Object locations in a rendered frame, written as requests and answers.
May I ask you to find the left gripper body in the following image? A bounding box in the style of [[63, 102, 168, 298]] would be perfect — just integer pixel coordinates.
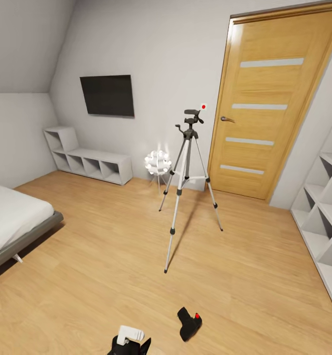
[[107, 336, 141, 355]]

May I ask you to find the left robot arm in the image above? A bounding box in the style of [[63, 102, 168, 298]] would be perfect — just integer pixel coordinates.
[[107, 325, 152, 355]]

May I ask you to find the digital camera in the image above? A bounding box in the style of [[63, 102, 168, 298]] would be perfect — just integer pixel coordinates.
[[177, 307, 202, 342]]

